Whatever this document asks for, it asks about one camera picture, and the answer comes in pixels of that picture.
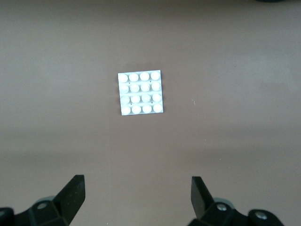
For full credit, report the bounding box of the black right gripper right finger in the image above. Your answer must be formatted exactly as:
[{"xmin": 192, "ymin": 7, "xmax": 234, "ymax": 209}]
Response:
[{"xmin": 189, "ymin": 176, "xmax": 283, "ymax": 226}]

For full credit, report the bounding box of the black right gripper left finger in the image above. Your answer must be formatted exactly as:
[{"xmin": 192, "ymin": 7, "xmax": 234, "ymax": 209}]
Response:
[{"xmin": 0, "ymin": 174, "xmax": 86, "ymax": 226}]

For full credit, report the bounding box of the white studded base plate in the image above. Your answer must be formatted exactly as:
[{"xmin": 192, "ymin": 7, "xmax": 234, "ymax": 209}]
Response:
[{"xmin": 117, "ymin": 69, "xmax": 166, "ymax": 116}]

